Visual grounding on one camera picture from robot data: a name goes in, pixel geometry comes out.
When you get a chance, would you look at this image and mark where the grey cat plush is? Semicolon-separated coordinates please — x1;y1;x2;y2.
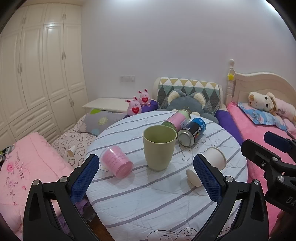
166;89;219;124

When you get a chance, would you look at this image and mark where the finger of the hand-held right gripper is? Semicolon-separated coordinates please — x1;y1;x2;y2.
240;139;296;179
264;131;296;154

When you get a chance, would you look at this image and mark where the cream dog plush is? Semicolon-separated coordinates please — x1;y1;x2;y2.
248;91;278;114

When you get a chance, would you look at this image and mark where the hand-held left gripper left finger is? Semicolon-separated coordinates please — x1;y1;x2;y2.
22;154;100;241

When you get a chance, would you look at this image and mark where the pink bunny plush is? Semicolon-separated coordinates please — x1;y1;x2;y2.
125;97;141;116
138;89;152;107

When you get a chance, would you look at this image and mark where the green cup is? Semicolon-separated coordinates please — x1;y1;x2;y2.
143;125;177;172

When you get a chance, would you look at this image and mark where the white bedside table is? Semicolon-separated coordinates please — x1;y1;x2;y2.
82;98;133;114

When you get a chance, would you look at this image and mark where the white paper cup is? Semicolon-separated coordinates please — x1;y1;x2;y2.
203;147;227;170
186;169;204;187

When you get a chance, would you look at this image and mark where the cream wardrobe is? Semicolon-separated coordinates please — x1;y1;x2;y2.
0;2;89;149

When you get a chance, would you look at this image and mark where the cream bed headboard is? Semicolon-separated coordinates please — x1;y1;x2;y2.
225;59;296;109

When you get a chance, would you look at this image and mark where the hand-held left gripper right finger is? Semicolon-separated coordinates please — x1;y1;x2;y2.
193;153;270;241

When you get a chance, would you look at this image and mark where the purple cushion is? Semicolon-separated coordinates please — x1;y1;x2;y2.
141;100;159;113

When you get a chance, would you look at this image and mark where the pink and green can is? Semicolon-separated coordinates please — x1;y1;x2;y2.
161;109;191;132

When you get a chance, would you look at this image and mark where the pink embroidered quilt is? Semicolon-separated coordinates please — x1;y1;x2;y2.
0;133;79;234

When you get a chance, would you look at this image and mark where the pink cup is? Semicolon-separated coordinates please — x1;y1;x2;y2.
99;146;134;179

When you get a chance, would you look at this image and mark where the heart printed sheet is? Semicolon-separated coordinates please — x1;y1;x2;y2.
51;116;99;168

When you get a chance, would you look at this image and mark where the pink bed blanket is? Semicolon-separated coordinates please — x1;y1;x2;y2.
227;102;296;234

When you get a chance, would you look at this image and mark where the triangle patterned headboard cover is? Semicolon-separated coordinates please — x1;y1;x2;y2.
154;77;223;112

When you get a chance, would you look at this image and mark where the blue and black can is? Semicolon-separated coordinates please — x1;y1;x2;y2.
177;117;207;147

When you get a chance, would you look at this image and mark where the grey flower pillow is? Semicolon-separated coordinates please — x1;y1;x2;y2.
79;108;130;137

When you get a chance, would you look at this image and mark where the blue cartoon pillow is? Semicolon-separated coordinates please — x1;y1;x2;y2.
238;102;288;131

